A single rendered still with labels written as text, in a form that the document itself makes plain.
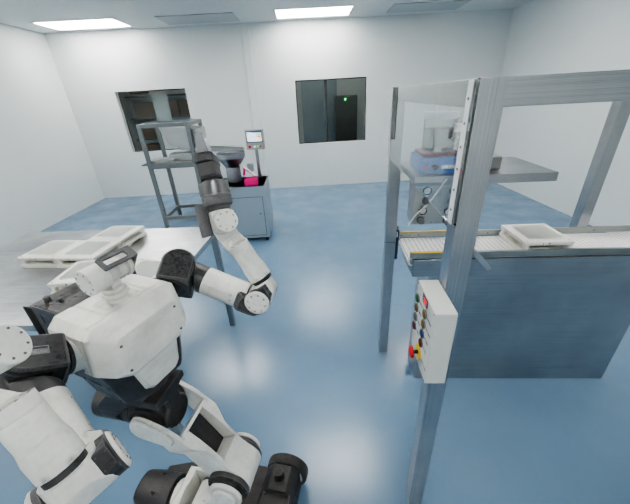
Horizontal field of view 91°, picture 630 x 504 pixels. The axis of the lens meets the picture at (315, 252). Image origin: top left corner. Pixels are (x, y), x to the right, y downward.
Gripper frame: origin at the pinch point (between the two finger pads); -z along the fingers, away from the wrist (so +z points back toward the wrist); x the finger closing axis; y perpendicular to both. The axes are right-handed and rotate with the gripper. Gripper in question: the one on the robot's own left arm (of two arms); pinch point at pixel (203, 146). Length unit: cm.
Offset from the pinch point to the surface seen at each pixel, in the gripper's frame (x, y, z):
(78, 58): -501, 281, -346
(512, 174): -38, -121, 28
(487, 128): 27, -68, 17
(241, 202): -306, 37, -18
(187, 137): -356, 95, -127
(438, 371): 11, -52, 79
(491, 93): 29, -69, 11
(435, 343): 15, -51, 69
